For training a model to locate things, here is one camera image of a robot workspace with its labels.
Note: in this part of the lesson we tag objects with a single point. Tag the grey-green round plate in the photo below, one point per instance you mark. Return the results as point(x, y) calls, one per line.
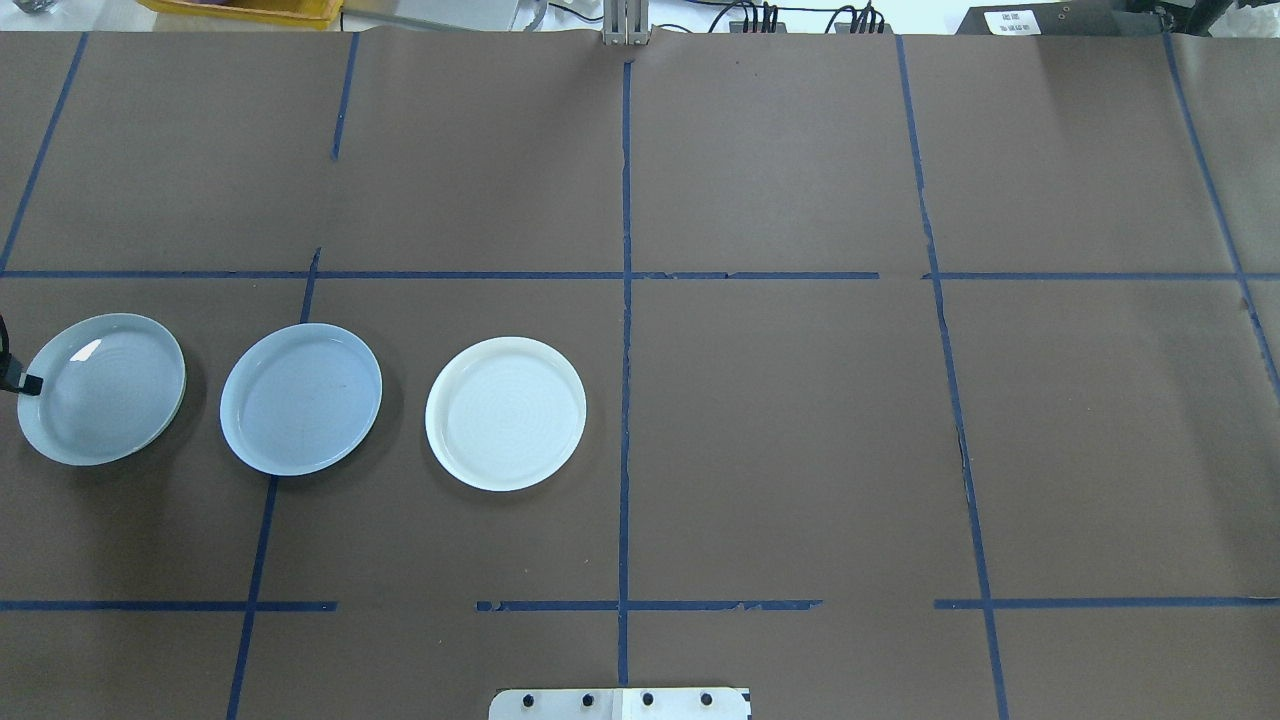
point(105, 395)

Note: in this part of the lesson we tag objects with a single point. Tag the light blue round plate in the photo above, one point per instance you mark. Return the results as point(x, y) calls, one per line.
point(300, 400)

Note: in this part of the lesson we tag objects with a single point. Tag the white round plate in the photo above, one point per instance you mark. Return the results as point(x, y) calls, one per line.
point(506, 414)

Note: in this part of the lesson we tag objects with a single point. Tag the yellow plastic bin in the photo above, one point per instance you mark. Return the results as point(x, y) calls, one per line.
point(240, 9)

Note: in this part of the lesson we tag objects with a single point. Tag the black box with white label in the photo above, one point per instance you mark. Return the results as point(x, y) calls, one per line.
point(1080, 20)

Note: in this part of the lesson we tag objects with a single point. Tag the white crumpled plastic bag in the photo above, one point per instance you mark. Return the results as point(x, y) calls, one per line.
point(1258, 18)

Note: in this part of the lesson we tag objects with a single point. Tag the white square base plate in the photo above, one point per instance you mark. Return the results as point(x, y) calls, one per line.
point(555, 705)

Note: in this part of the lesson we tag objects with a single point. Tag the silver metal frame bar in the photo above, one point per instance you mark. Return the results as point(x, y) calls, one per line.
point(626, 22)

